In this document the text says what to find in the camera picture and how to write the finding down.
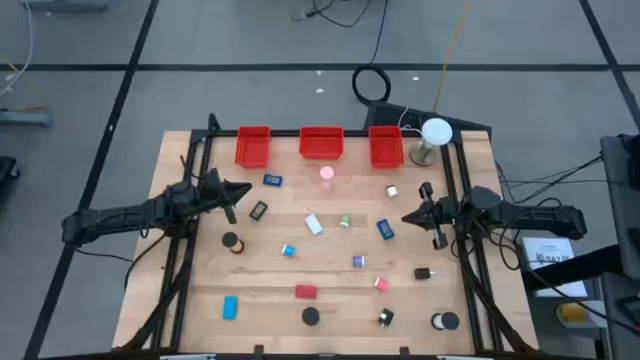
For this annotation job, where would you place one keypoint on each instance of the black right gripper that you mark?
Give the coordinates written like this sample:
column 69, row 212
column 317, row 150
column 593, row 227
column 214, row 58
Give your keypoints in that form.
column 442, row 216

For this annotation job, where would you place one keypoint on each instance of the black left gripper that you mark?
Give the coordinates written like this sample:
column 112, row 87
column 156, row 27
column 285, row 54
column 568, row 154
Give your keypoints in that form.
column 212, row 192

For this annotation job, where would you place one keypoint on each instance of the black digital timer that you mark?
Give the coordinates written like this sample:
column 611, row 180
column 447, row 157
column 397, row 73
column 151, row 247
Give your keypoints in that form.
column 258, row 210

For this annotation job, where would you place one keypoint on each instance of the blue digital timer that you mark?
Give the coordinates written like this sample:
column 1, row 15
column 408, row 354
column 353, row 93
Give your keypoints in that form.
column 385, row 229
column 272, row 180

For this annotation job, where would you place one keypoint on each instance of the purple plug adapter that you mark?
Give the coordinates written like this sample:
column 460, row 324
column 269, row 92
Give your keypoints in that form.
column 358, row 261

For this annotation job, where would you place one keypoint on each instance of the green plug adapter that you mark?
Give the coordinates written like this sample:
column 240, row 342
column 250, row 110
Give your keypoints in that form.
column 345, row 221

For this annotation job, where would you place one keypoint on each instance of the cyan plug adapter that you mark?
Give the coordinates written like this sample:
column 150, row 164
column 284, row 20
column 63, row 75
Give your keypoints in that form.
column 288, row 250

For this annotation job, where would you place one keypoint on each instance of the white rectangular block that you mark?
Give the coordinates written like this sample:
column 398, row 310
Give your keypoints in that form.
column 313, row 224

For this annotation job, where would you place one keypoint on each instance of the pink sand hourglass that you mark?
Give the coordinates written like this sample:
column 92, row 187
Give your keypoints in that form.
column 326, row 173

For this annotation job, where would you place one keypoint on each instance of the black white plug adapter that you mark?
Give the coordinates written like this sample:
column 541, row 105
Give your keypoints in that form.
column 385, row 316

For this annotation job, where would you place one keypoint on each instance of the white sand black hourglass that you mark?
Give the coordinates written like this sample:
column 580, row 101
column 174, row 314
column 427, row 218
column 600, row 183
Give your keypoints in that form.
column 450, row 321

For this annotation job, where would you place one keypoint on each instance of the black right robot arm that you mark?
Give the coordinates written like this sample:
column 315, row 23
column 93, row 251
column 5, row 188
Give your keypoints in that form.
column 540, row 216

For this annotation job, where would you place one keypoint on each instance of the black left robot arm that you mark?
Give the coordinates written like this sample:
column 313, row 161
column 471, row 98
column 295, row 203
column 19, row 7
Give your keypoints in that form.
column 115, row 216

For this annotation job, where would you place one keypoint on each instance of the red plastic basket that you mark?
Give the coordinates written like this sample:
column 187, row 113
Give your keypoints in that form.
column 321, row 145
column 386, row 150
column 252, row 150

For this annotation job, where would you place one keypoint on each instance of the orange sand black hourglass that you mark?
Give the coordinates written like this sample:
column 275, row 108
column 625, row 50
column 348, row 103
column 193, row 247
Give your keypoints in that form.
column 230, row 239

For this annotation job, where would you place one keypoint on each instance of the red plug adapter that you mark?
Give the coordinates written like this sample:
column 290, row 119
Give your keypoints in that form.
column 381, row 284

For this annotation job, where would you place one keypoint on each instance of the white bulb lamp metal base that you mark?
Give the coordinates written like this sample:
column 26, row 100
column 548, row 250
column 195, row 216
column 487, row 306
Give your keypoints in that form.
column 436, row 131

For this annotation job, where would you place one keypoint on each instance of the cyan rectangular block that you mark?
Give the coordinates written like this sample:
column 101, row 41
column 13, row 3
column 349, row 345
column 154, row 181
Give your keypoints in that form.
column 230, row 307

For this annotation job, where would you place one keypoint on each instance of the red rectangular block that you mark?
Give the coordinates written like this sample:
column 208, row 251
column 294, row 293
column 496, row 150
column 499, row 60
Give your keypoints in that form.
column 306, row 292

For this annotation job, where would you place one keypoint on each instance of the white printed box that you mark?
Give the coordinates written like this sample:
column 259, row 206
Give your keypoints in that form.
column 545, row 247

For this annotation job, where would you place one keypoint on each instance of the silver bar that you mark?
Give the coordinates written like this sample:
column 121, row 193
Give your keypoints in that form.
column 465, row 357
column 187, row 357

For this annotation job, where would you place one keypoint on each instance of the black capped hourglass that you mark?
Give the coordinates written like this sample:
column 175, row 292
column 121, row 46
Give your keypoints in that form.
column 310, row 316

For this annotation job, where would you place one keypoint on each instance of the black beam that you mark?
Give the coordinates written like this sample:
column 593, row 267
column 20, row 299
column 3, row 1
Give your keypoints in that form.
column 575, row 265

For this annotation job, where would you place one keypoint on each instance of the yellow white container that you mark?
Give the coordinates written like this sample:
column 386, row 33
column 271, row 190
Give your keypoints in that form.
column 572, row 314

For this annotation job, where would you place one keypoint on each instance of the grey metal cabinet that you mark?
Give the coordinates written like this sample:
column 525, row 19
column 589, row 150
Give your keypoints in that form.
column 620, row 225

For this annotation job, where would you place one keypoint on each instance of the grey furniture leg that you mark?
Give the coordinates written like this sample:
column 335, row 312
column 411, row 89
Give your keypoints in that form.
column 25, row 119
column 65, row 4

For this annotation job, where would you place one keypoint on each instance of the black chair base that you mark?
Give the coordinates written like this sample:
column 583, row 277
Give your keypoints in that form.
column 6, row 172

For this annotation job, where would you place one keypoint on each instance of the black bracket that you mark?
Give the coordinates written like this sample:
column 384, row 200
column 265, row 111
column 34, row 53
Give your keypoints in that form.
column 258, row 350
column 404, row 352

